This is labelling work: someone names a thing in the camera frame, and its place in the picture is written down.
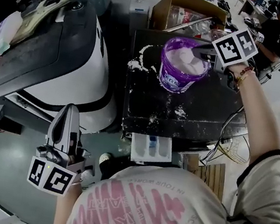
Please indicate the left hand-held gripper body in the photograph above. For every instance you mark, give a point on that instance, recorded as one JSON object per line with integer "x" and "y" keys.
{"x": 56, "y": 177}

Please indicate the white printed t-shirt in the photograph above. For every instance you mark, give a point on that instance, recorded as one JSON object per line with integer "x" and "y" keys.
{"x": 165, "y": 210}

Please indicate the spilled white powder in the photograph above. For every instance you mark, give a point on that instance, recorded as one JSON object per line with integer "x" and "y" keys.
{"x": 141, "y": 64}

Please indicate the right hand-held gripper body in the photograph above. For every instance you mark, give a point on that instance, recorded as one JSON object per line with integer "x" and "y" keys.
{"x": 234, "y": 48}

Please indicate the open cardboard box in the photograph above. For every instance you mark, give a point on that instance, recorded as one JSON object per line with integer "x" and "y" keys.
{"x": 189, "y": 13}

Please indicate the white water dispenser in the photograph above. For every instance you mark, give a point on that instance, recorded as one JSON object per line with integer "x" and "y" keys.
{"x": 139, "y": 9}

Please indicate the wooden slat pallet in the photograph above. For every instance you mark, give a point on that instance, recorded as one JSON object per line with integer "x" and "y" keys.
{"x": 211, "y": 177}

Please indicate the white detergent drawer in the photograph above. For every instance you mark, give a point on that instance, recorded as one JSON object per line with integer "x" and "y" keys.
{"x": 151, "y": 148}

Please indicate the purple detergent powder bucket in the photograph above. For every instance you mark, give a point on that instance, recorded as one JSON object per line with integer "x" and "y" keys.
{"x": 176, "y": 75}

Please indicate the white shoe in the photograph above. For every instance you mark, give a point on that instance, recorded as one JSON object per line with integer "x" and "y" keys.
{"x": 105, "y": 159}

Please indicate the person's left forearm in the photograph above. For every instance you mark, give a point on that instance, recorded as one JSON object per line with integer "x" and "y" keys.
{"x": 65, "y": 208}

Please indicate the black washing machine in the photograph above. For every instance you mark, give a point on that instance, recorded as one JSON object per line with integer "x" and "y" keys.
{"x": 179, "y": 102}

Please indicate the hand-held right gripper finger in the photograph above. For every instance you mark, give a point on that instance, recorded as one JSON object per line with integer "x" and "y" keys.
{"x": 198, "y": 52}

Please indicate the white and black appliance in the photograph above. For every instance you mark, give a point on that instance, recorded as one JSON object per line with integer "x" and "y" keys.
{"x": 54, "y": 48}

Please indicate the white detergent powder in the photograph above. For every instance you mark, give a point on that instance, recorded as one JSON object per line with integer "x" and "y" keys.
{"x": 181, "y": 58}

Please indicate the person's right forearm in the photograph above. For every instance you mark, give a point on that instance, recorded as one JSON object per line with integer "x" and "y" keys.
{"x": 257, "y": 116}

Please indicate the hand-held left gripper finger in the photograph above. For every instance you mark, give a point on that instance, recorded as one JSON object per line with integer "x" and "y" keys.
{"x": 74, "y": 134}
{"x": 57, "y": 131}

